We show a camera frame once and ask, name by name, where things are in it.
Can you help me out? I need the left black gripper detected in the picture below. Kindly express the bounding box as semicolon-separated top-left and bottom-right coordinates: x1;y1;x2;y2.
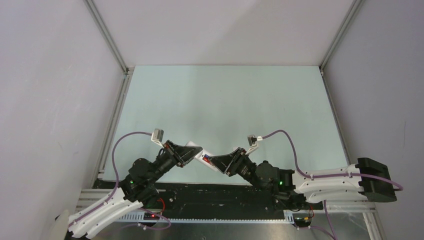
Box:
148;139;203;184

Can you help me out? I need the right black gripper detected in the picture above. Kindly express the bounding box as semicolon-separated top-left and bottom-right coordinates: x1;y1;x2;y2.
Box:
208;146;266;192

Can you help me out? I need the white remote control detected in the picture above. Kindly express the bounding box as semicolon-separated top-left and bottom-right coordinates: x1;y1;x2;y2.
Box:
195;147;219;172

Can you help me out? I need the red battery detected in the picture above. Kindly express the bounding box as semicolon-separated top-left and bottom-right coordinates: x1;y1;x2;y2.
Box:
203;158;212;165

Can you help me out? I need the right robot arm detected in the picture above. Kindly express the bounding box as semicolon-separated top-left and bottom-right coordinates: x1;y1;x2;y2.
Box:
200;148;397;209

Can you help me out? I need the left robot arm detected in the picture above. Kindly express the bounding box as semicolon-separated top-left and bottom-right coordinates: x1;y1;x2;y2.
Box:
64;140;203;240

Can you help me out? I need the left controller board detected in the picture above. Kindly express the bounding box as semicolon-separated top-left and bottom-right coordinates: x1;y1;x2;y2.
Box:
142;212;161;222

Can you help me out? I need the controller board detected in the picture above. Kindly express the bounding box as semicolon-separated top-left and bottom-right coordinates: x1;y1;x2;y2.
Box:
142;212;161;222
293;217;313;229

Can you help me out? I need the right controller board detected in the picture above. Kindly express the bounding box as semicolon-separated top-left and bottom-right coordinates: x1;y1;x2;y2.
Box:
293;217;313;229

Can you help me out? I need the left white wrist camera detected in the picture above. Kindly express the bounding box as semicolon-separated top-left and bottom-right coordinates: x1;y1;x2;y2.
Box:
150;128;164;148

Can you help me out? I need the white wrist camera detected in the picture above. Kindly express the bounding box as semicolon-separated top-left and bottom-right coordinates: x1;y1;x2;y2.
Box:
150;128;164;148
246;134;263;155

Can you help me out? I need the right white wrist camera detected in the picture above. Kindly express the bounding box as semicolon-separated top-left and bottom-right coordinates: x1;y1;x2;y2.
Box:
246;134;263;155

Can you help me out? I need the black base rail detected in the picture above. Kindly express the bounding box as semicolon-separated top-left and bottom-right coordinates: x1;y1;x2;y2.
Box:
145;182;324;220

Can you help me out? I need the grey slotted cable duct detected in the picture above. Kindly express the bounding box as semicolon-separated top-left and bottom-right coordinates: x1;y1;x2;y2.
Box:
116;211;295;224

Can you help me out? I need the left aluminium frame profile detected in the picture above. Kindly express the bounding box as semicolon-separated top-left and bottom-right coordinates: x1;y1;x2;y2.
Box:
81;0;134;190

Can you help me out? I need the aluminium frame profile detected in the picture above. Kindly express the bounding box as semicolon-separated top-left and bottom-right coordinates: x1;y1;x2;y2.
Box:
81;0;134;190
319;0;385;240

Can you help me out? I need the right aluminium frame profile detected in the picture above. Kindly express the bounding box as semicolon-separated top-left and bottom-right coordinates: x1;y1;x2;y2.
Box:
319;0;385;240

